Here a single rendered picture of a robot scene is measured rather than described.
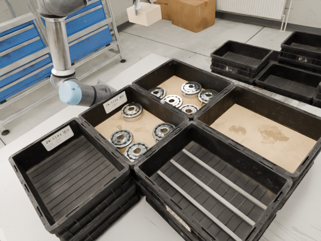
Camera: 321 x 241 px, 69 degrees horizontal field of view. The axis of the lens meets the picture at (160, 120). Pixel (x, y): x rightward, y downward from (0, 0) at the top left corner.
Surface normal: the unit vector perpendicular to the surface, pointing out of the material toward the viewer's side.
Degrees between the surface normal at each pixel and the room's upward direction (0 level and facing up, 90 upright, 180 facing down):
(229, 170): 0
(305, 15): 90
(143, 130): 0
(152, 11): 90
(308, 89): 0
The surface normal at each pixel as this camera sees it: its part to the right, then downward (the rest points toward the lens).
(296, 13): -0.67, 0.57
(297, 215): -0.13, -0.72
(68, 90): -0.52, 0.02
